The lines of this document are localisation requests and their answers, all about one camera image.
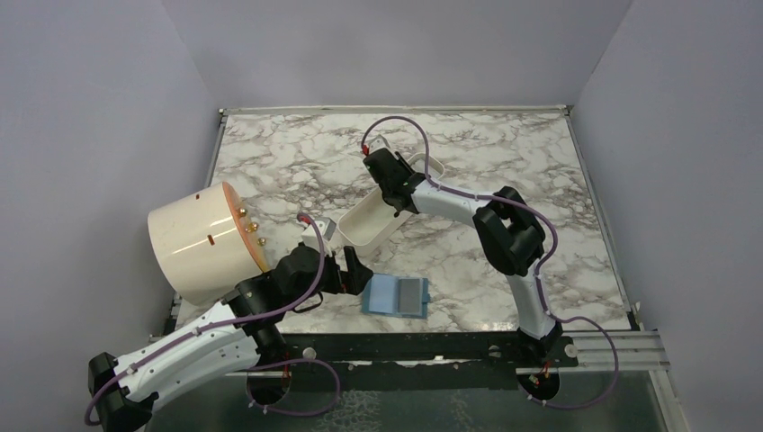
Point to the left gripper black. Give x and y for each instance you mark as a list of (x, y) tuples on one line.
[(354, 280)]

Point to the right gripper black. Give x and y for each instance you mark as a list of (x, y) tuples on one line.
[(401, 163)]

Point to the white oblong plastic tray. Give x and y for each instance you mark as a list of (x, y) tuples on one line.
[(371, 221)]

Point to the blue leather card holder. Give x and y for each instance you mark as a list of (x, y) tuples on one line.
[(380, 297)]

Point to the grey card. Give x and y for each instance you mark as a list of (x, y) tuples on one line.
[(410, 296)]

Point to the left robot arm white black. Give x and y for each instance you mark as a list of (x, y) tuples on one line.
[(237, 332)]

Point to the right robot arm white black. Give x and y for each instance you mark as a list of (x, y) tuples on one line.
[(510, 235)]

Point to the cream cylindrical container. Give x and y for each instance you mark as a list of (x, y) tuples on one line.
[(206, 243)]

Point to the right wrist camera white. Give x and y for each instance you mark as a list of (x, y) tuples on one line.
[(376, 143)]

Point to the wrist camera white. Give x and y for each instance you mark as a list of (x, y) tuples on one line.
[(376, 143), (326, 230)]

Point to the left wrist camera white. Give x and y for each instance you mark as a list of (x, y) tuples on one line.
[(326, 230)]

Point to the black front mounting rail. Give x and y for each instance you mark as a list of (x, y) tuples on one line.
[(388, 362)]

